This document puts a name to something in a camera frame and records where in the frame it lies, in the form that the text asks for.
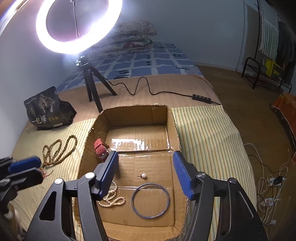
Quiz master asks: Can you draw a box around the brown wooden bead necklace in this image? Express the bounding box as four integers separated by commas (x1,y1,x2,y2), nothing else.
41,134,78,168

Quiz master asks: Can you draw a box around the pearl earring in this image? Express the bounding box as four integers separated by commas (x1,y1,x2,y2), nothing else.
137,173,147,179

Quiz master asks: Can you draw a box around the white power strip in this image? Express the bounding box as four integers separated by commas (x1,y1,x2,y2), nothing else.
260,198,281,207

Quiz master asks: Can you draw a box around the black snack bag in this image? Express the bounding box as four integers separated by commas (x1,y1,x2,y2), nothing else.
23,86,77,130

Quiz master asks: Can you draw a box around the red watch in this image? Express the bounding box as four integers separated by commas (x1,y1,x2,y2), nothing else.
94,138,109,162

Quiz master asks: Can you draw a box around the cardboard box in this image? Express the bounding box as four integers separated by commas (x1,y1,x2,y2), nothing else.
79,105,188,240

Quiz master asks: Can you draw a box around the striped yellow cloth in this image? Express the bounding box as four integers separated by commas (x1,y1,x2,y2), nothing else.
12,106,256,240

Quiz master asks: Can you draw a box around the orange covered box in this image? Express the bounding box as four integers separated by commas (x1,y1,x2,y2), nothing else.
270,92,295,165

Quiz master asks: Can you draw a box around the brown bed mat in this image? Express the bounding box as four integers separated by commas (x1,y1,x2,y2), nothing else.
23,73,223,133

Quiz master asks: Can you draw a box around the black clothes rack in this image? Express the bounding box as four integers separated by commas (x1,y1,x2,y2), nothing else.
241,1,295,93

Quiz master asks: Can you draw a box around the yellow box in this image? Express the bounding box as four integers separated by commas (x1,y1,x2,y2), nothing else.
265,58,282,81

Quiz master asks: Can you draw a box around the folded floral quilt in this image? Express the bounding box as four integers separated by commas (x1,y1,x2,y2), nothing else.
85,20,157,58

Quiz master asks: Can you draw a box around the blue checkered bedsheet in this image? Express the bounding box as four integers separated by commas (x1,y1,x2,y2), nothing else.
56,42,205,93

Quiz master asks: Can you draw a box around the striped hanging towel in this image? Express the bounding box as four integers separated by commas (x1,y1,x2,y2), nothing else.
258,1,279,60

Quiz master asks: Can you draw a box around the small pearl necklace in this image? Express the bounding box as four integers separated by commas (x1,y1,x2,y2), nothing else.
97,181,126,208

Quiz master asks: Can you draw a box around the black power cable with switch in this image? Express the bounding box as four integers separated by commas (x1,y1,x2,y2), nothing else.
104,76,223,106

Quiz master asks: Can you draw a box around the ring light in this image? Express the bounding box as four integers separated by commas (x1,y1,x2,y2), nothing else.
36,1,122,55

